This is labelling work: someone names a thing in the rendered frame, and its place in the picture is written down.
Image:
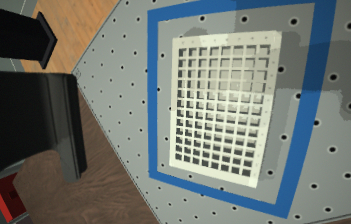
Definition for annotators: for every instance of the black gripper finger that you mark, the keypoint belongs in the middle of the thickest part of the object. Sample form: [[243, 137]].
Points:
[[40, 112]]

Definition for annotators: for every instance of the blue tape outline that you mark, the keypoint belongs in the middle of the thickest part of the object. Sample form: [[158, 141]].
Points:
[[322, 24]]

